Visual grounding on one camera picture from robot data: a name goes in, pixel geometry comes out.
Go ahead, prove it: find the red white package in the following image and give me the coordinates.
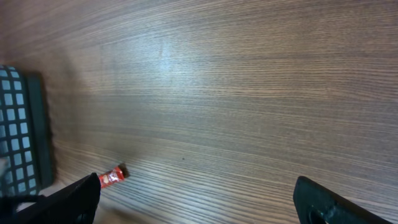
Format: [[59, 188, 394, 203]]
[[98, 163, 129, 189]]

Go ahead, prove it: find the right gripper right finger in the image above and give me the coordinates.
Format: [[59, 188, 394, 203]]
[[293, 176, 392, 224]]

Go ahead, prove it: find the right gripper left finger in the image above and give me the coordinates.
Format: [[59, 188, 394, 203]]
[[1, 173, 101, 224]]

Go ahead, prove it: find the grey plastic mesh basket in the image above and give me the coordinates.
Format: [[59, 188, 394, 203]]
[[1, 65, 55, 197]]

